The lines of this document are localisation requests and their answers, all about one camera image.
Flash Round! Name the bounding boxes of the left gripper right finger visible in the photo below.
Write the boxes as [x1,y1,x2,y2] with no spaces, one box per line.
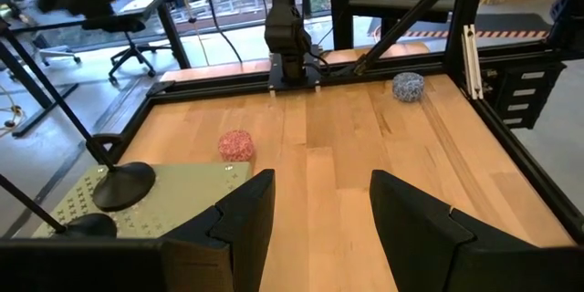
[369,169,539,292]

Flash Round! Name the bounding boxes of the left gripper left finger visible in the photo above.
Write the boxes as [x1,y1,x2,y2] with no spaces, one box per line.
[162,168,276,292]

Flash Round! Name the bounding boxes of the pink patterned candle tin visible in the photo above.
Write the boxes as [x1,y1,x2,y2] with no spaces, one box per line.
[217,130,256,162]

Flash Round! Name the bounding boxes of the blue patterned candle tin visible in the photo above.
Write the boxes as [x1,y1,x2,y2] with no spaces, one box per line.
[391,71,426,103]

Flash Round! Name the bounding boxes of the black office chair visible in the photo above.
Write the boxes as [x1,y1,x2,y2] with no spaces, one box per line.
[0,0,193,139]
[81,12,159,85]

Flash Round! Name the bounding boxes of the green perforated metal shelf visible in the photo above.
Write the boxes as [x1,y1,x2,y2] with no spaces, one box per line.
[31,161,253,240]

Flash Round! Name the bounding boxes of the black drawer cabinet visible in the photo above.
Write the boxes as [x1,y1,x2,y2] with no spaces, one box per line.
[495,61,568,130]

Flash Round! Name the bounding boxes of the white aluminium extrusion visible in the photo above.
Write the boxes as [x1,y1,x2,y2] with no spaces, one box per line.
[462,24,485,101]

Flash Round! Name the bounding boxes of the black mat with hazard stripes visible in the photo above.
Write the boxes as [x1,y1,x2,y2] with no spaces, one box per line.
[401,12,554,40]

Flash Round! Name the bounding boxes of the black desk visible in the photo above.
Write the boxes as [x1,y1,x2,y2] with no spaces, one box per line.
[245,0,457,51]

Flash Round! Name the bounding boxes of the black hanging cable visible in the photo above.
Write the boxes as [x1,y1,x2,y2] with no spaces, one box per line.
[199,0,245,65]

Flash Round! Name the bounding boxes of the black aluminium table frame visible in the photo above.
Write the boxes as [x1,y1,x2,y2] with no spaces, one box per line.
[90,0,584,245]

